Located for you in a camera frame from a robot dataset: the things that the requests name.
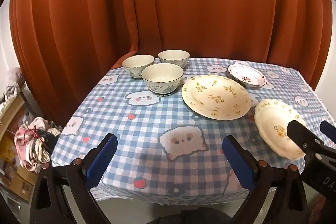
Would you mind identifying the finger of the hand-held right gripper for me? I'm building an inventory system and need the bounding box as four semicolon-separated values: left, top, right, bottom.
287;120;326;159
320;120;336;147

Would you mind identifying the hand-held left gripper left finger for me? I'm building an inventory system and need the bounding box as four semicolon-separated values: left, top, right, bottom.
29;133;118;224

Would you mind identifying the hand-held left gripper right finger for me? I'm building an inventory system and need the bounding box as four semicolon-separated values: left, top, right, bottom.
222;135;309;224

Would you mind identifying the cream scalloped floral plate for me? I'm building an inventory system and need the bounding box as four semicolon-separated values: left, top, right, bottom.
254;99;307;161

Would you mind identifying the large yellow floral plate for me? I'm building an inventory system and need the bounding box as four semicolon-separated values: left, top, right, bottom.
182;74;252;120

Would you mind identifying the red rimmed scalloped plate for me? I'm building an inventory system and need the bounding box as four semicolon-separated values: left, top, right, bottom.
227;64;267;88

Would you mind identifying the green leaf ceramic bowl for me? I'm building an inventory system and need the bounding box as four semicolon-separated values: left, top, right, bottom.
121;54;155;79
158;50;190;70
141;63;184;94

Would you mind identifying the blue checked cartoon tablecloth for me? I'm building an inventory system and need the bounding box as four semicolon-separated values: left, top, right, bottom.
51;56;336;206

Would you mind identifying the pile of pink white clothes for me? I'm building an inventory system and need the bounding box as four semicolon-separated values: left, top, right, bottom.
14;117;62;171

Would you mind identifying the cardboard box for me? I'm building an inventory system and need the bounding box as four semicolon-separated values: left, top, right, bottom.
0;161;37;201

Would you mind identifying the wooden shelf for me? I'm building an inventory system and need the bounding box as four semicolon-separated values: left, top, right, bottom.
0;84;29;135

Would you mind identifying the grey pink cloth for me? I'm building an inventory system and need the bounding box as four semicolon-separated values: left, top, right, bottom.
4;67;25;102

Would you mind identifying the rust orange curtain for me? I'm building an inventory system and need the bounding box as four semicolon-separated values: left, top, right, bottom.
9;0;331;132

